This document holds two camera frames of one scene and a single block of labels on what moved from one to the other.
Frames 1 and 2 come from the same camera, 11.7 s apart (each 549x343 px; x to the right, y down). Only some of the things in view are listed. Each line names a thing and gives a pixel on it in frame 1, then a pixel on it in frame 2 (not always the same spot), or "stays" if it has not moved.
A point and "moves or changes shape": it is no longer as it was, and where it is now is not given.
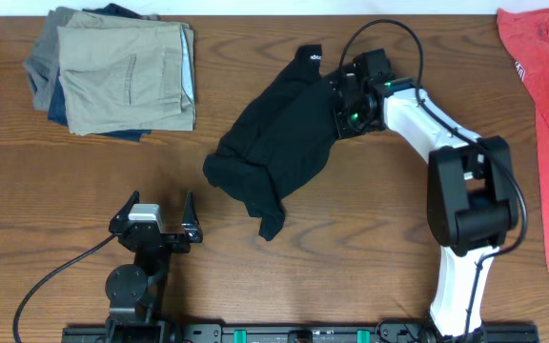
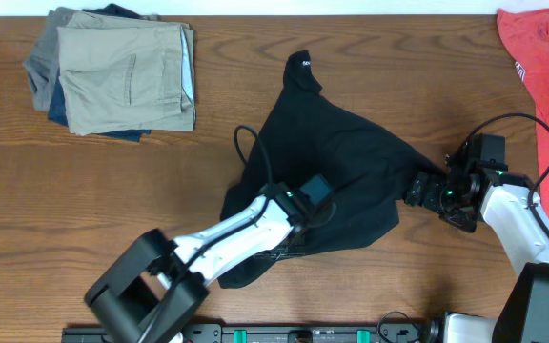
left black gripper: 171,238 → 324,210
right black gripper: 343,128 → 436,185
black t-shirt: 278,141 moves or changes shape
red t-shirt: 545,42 stays
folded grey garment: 42,67 stays
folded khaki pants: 121,72 stays
